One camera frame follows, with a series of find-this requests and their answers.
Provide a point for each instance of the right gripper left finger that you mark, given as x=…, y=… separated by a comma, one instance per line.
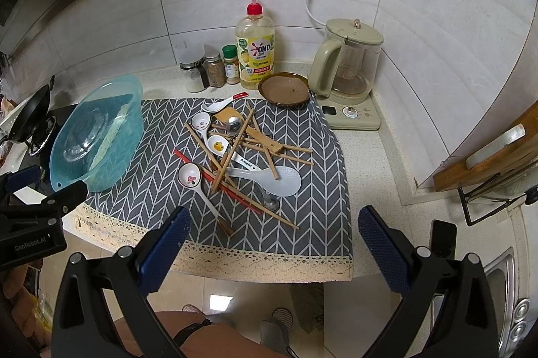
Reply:
x=83, y=326

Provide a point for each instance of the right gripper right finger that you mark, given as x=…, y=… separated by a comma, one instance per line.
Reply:
x=465, y=326

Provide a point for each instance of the white spoon red flowers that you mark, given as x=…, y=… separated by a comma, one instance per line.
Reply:
x=190, y=177

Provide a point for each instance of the red chopstick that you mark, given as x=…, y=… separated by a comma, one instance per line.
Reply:
x=209, y=176

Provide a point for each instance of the white spoon yellow pattern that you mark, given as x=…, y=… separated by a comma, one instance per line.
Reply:
x=219, y=145

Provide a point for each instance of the white plastic rice paddle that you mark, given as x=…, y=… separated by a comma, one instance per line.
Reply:
x=288, y=183

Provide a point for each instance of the metal spoon wooden handle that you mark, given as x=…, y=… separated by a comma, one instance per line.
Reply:
x=230, y=126

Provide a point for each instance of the wooden spatula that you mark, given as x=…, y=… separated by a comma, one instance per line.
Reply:
x=259, y=137

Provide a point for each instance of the white spoon floral small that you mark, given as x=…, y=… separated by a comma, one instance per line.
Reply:
x=201, y=123

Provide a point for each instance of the white spoon red handle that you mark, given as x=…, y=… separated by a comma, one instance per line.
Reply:
x=218, y=106

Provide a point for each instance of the wooden chopstick pair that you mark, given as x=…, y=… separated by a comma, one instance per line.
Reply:
x=250, y=143

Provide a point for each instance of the black wok pan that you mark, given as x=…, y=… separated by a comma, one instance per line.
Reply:
x=33, y=124

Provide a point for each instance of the blue transparent plastic basin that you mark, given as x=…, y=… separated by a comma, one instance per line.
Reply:
x=99, y=139

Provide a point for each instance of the grey chevron table mat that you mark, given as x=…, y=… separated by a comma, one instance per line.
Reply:
x=282, y=224

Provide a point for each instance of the glass jar white powder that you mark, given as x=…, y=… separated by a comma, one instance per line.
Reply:
x=190, y=55

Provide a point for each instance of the glass spice jar brown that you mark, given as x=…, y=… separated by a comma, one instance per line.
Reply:
x=214, y=69

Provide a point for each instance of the green lid spice bottle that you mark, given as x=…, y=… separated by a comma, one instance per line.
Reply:
x=231, y=65

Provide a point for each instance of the green electric kettle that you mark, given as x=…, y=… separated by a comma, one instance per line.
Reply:
x=343, y=73

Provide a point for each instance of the brown ceramic bowl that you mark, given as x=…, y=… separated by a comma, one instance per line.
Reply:
x=285, y=89

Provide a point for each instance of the yellow dish soap bottle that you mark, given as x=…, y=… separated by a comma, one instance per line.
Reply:
x=255, y=43

